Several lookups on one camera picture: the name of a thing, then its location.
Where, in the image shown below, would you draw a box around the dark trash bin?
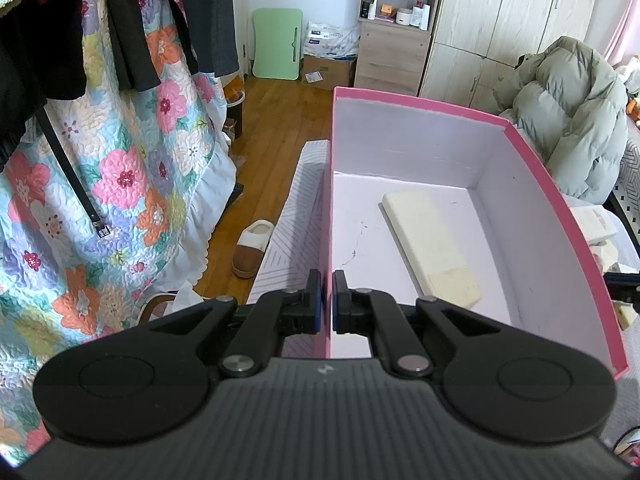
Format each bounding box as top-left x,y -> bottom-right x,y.
223,77 -> 247,142

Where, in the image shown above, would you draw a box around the black hanging garment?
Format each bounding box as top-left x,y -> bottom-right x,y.
0,0 -> 88,171
82,0 -> 162,92

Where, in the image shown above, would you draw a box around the brown fleece slipper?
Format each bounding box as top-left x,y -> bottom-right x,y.
231,219 -> 276,280

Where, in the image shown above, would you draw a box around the pink cardboard box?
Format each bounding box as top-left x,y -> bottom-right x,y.
320,86 -> 628,380

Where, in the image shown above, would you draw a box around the pink curtain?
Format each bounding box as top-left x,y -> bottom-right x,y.
602,0 -> 640,63

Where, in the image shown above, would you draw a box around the green folding table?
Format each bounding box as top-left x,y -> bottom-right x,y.
251,8 -> 305,80

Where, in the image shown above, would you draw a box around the tissue packs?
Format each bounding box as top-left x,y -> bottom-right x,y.
303,20 -> 361,60

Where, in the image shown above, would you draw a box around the grid pattern bedsheet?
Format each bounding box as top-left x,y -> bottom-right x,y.
606,137 -> 640,246

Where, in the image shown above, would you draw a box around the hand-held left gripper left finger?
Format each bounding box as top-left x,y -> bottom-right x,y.
149,269 -> 323,380

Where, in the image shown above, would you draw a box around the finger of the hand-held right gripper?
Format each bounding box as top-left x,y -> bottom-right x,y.
603,272 -> 640,311

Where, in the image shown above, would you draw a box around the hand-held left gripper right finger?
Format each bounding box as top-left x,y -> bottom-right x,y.
332,270 -> 502,380

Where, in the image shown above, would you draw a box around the light wooden wardrobe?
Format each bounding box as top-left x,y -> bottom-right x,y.
419,0 -> 603,113

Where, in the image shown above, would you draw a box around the wooden shelf cabinet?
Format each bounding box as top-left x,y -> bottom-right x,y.
353,0 -> 447,97

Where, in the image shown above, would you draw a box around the floral quilt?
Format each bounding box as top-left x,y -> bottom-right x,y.
0,0 -> 237,466

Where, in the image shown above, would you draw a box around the dark grey hanging garment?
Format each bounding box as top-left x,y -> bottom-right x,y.
175,0 -> 241,77

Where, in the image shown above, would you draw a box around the grey-green puffer jacket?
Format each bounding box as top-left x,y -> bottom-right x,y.
492,36 -> 630,202

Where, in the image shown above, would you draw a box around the black belt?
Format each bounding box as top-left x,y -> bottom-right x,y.
39,107 -> 111,239

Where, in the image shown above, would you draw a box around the brown cardboard box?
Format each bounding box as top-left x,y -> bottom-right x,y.
300,54 -> 357,91

